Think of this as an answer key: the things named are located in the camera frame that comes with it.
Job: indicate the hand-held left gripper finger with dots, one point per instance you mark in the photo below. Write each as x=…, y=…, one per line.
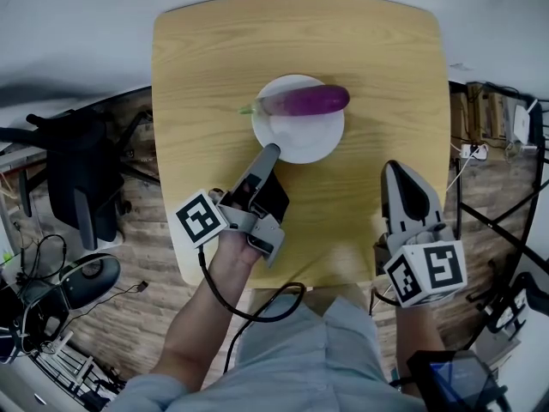
x=266, y=161

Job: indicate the purple eggplant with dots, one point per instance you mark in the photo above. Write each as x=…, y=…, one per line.
x=309, y=100

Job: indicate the person's left hand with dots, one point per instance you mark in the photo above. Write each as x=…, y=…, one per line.
x=233, y=251

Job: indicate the black and white device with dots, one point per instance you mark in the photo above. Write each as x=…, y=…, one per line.
x=510, y=307

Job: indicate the white router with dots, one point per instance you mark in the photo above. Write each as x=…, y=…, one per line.
x=524, y=122

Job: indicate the black metal stand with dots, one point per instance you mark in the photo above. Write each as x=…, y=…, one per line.
x=506, y=225

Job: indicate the person's left forearm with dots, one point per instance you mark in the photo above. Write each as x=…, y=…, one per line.
x=201, y=316

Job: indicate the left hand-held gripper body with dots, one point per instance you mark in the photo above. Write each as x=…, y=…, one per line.
x=201, y=219

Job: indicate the black screen device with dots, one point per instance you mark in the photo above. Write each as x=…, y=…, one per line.
x=459, y=380

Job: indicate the white power strip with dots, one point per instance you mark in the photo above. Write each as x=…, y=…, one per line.
x=474, y=151

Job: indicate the black seat with white rim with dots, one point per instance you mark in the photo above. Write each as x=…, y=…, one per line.
x=92, y=277

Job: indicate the light blue shirt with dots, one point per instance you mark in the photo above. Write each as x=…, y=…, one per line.
x=300, y=359

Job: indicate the black office chair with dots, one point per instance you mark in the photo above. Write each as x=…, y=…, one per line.
x=81, y=174

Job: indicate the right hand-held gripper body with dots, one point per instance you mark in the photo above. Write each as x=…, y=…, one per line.
x=433, y=268

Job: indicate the person's right forearm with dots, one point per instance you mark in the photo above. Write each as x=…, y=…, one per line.
x=418, y=333

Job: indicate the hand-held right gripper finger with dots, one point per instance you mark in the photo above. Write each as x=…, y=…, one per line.
x=392, y=204
x=431, y=213

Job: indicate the white metal rack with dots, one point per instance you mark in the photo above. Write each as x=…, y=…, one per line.
x=64, y=363

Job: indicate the cardboard boxes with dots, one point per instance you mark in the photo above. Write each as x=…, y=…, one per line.
x=482, y=110

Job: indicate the white round plate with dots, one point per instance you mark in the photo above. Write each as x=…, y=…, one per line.
x=304, y=140

